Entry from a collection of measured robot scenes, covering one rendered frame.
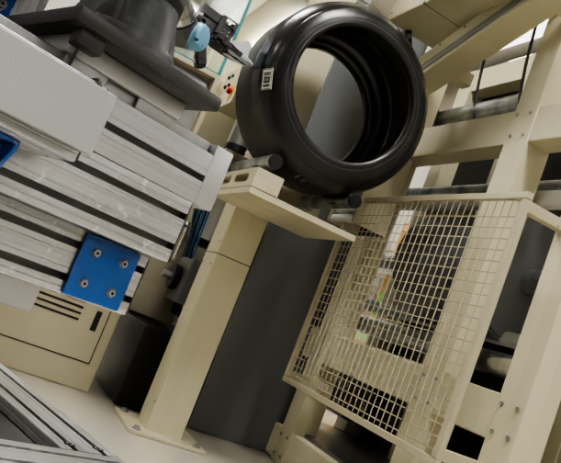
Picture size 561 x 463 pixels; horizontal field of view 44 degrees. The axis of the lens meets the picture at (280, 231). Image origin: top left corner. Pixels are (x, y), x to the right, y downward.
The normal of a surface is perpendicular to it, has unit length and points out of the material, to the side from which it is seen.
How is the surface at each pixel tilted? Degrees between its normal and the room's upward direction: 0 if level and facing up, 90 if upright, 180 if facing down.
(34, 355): 90
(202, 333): 90
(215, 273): 90
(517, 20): 162
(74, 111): 90
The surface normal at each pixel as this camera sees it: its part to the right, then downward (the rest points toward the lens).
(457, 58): -0.23, 0.88
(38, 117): 0.67, 0.17
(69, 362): 0.39, 0.03
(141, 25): 0.57, -0.21
